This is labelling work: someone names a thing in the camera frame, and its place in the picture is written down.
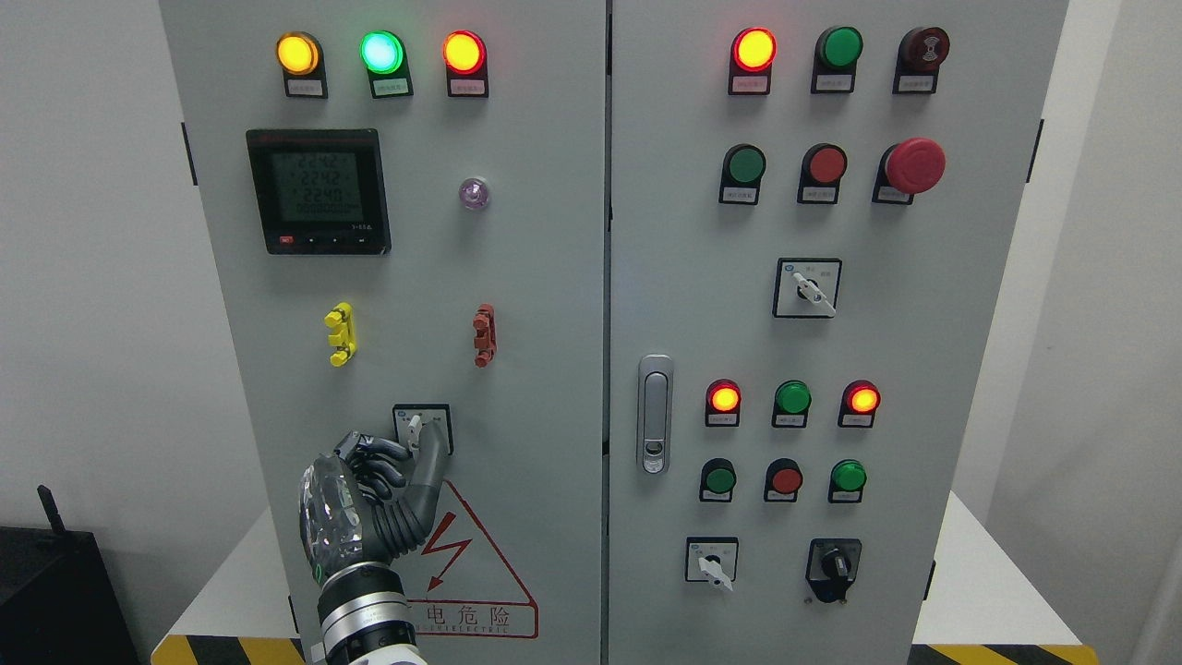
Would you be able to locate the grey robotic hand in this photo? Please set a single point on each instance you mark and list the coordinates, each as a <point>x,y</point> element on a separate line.
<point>371,499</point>

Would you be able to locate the white rotary switch door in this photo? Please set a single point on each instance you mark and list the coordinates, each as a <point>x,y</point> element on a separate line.
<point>416,423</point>

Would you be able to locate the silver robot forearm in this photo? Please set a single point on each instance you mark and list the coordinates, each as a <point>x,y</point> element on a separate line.
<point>365,617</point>

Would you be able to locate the green lit indicator light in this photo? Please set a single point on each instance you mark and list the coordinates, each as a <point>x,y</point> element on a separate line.
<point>384,56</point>

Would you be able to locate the yellow indicator light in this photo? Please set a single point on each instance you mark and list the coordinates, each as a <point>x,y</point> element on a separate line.
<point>300,57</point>

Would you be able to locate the red electric warning sticker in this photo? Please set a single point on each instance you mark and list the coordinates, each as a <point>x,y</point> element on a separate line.
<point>460,585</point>

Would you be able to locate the grey left cabinet door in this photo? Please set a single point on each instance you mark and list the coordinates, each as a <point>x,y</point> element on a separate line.
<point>528,427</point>

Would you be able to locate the grey cabinet door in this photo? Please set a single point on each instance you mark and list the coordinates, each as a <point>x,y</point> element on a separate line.
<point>528,427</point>
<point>694,280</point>

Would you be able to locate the black box with antenna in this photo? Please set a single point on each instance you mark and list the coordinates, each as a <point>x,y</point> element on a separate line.
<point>58,605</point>

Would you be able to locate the black digital power meter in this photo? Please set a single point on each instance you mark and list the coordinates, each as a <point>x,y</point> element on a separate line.
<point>320,190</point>

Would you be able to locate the clear small lamp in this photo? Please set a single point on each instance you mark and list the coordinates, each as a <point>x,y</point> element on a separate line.
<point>474,193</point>

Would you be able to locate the green push button lower left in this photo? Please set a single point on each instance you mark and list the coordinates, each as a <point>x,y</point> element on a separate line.
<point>717,481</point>

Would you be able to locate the green push button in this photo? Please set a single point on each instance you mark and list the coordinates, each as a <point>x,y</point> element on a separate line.
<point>742,171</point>
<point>717,481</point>
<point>848,479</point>

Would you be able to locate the red lit indicator lower left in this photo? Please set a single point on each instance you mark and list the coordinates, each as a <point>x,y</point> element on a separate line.
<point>723,404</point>

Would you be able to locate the red push button lower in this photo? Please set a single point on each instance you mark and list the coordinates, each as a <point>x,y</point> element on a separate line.
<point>783,481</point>

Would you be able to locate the red push button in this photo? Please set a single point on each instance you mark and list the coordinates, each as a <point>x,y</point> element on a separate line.
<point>783,481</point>
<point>823,167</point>

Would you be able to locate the green indicator lower middle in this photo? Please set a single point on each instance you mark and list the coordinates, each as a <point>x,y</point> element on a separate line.
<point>791,405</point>

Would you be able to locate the red lit indicator light left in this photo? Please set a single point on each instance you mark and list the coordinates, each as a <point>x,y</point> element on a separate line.
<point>465,57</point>

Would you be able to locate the green push button lower right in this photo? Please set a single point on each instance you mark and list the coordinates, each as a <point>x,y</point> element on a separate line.
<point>848,479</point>

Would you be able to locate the red lit indicator lower right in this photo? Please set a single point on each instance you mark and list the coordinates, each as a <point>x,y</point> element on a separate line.
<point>859,403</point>

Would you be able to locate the green push button upper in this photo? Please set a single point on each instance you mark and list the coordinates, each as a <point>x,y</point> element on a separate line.
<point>742,171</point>

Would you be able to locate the grey right cabinet door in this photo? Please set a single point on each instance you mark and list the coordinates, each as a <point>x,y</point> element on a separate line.
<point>694,280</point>

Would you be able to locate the red push button upper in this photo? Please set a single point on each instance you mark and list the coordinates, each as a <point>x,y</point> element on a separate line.
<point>823,167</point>

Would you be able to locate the red lit indicator top right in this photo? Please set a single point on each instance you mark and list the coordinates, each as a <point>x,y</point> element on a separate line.
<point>752,55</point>

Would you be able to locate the white platform with hazard stripes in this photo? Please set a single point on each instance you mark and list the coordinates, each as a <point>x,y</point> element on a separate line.
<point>978,596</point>

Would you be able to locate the red emergency stop button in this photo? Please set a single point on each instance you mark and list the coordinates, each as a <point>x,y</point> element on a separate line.
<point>909,168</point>

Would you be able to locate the green unlit indicator top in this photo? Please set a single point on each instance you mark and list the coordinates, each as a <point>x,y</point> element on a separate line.
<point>836,54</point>

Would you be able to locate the dark red buzzer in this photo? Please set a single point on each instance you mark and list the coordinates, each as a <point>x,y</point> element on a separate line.
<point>921,53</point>

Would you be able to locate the silver door latch handle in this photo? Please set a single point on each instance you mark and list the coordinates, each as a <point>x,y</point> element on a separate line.
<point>654,391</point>

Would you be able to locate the white rotary switch lower right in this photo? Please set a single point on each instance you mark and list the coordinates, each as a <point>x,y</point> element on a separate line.
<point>711,561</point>

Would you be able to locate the white rotary switch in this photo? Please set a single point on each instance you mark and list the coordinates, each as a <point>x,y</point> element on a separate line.
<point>806,288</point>
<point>711,561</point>

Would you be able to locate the black selector switch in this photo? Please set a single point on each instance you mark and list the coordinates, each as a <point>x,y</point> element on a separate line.
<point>832,568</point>

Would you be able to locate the white rotary switch upper right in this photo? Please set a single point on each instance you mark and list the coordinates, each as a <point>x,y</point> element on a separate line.
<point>806,288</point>

